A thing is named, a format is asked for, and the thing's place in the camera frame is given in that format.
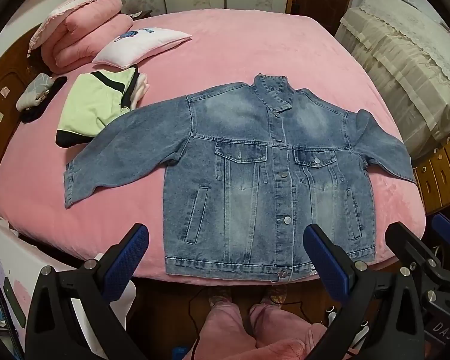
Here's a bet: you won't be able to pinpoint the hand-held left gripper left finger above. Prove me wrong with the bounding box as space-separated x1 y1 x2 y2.
24 223 149 360

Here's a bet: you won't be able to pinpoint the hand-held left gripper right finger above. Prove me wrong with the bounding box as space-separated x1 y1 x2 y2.
303 224 426 360

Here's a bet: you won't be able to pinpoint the blue denim jacket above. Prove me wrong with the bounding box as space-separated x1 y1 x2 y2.
63 73 417 283

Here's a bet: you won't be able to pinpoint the wooden drawer cabinet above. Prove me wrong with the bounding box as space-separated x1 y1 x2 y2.
412 129 450 216

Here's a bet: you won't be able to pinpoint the person's pink pants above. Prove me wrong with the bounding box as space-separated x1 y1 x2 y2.
197 302 336 360

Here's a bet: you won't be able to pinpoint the green and black garment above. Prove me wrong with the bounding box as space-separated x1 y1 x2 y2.
55 65 140 149

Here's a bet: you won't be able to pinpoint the pale pink folded cloth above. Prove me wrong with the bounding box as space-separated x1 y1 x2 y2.
129 73 151 109

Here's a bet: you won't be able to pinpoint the cream lace furniture cover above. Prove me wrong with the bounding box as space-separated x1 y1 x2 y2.
335 0 450 162

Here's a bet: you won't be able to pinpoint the black cloth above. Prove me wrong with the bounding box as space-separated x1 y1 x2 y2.
20 76 68 123

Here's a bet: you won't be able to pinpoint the grey patterned cloth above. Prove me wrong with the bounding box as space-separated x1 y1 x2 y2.
16 73 54 112

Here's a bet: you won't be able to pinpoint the wooden headboard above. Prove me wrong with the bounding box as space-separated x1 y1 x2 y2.
0 26 42 181

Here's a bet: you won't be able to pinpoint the white printed pillow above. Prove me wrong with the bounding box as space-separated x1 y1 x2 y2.
92 26 193 70

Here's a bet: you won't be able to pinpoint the pink folded quilt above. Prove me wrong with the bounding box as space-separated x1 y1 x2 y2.
41 0 134 76

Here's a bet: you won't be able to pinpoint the pink bed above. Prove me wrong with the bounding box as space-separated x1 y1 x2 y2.
0 11 428 282

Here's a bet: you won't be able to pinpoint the pink lace-trimmed pillow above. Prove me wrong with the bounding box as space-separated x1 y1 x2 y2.
28 0 113 54

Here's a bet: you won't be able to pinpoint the black cable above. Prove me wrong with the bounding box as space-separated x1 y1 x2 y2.
187 287 211 360

